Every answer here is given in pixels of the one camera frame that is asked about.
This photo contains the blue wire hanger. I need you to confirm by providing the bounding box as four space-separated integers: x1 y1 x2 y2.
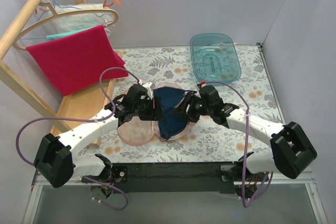
19 0 119 41

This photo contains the white cloth on hanger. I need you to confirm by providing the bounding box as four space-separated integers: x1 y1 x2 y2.
47 3 112 36

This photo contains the clear teal plastic tub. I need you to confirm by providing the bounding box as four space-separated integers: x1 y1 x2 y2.
190 33 242 84

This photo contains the wooden clothes rack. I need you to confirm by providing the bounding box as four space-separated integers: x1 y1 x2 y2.
0 0 116 147

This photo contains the magenta red towel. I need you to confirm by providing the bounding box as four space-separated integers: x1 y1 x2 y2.
26 26 128 96

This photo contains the floral patterned table mat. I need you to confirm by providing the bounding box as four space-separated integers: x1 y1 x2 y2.
80 46 282 163

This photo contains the peach floral mesh laundry bag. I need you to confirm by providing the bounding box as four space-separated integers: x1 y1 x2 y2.
118 83 194 146

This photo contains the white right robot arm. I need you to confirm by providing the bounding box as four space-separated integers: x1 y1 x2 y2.
174 86 318 181

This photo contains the beige wooden hanger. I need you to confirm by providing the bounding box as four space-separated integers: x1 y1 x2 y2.
13 2 119 50

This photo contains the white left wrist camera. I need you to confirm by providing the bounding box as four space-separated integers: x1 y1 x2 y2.
142 82 155 100

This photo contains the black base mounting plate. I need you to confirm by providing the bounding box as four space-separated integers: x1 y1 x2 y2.
81 163 270 195

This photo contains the teal folded cloth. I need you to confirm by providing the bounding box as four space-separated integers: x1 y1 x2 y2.
46 27 90 41

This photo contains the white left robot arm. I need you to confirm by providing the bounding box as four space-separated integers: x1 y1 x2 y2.
34 82 163 188

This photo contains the aluminium frame rail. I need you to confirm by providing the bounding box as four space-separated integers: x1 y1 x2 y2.
24 173 329 223

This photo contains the navy blue lace bra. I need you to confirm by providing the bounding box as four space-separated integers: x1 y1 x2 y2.
153 86 195 141

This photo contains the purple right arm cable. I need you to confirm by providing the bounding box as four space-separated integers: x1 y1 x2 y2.
202 81 274 208

